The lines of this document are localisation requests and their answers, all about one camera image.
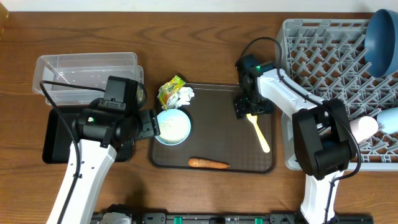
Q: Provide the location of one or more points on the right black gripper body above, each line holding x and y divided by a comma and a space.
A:
255, 104

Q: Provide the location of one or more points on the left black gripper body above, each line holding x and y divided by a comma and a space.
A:
147, 127

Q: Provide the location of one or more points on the yellow plastic spoon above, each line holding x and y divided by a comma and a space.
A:
253, 119

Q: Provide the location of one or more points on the pink cup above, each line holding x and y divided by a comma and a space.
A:
363, 128

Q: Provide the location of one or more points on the light blue cup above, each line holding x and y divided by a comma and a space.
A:
387, 119

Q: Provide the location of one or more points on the dark blue plate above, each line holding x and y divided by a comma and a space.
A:
381, 42

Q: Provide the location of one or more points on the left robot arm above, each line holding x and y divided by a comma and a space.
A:
95, 164

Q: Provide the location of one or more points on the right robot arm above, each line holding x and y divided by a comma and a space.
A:
323, 140

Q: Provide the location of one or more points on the grey dishwasher rack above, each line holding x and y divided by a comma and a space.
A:
327, 58

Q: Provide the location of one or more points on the light blue rice bowl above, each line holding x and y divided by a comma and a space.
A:
174, 125

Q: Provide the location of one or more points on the yellow green snack wrapper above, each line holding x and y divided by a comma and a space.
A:
167, 90

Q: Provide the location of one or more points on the crumpled white tissue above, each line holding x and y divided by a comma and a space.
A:
180, 98

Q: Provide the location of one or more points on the brown serving tray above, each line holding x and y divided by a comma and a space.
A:
218, 135

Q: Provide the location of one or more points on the orange carrot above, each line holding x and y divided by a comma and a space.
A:
205, 163

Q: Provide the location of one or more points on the clear plastic bin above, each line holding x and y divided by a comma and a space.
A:
90, 69

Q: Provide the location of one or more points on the black plastic tray bin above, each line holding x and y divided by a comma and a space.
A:
57, 141

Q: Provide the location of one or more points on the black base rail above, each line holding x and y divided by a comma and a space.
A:
119, 213

